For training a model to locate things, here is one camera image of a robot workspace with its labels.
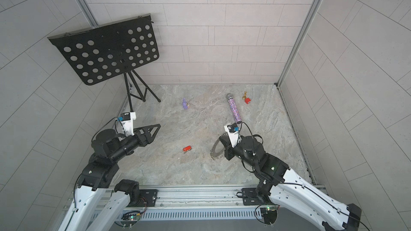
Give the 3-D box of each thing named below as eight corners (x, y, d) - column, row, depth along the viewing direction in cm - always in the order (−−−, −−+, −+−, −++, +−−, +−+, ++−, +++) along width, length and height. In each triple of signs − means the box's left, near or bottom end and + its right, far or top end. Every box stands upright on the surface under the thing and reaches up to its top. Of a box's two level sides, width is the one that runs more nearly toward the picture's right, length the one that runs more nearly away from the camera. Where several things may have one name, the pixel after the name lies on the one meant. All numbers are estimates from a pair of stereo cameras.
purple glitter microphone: (235, 124, 98) (236, 121, 96) (226, 96, 112) (226, 93, 110) (241, 123, 99) (242, 120, 96) (232, 96, 113) (232, 92, 110)
